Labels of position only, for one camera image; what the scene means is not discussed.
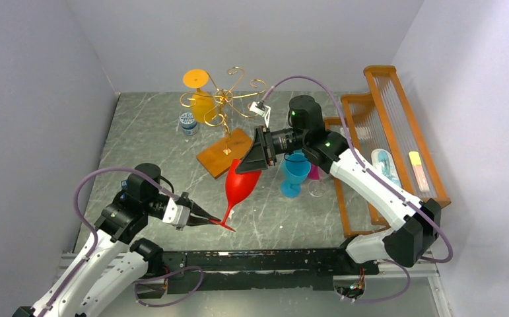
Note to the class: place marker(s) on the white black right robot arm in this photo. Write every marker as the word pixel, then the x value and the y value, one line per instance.
pixel 413 222

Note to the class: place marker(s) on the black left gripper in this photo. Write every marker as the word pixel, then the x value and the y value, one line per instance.
pixel 198 211

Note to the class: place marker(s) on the dark blue wine glass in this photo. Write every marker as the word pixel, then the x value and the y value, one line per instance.
pixel 295 169

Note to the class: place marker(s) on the wooden rack base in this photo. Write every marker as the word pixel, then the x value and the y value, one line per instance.
pixel 217 158

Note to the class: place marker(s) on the pink wine glass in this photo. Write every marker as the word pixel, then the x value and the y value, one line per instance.
pixel 314 173

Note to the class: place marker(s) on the blue cleaning gel jar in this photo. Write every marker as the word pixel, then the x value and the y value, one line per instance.
pixel 188 123

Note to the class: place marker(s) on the yellow orange marker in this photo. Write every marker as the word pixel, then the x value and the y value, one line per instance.
pixel 418 169

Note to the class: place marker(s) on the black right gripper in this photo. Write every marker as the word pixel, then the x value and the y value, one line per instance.
pixel 269 146

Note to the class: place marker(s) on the yellow wine glass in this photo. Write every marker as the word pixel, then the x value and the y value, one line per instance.
pixel 200 102

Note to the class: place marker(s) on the blue blister pack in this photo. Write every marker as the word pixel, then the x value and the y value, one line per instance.
pixel 382 161

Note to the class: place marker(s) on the wooden tiered shelf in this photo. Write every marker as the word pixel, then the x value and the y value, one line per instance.
pixel 382 118

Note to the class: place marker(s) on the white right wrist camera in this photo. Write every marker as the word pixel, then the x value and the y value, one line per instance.
pixel 260 109

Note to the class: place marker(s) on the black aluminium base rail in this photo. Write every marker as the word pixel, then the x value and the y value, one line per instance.
pixel 319 269

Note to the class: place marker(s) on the clear wine glass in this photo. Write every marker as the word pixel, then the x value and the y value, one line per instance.
pixel 317 188

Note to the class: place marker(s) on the red wine glass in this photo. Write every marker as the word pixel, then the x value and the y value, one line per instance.
pixel 237 188

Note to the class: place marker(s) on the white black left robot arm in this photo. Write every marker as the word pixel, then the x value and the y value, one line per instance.
pixel 112 258

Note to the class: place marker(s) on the gold wire glass rack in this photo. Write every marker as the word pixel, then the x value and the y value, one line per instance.
pixel 224 98

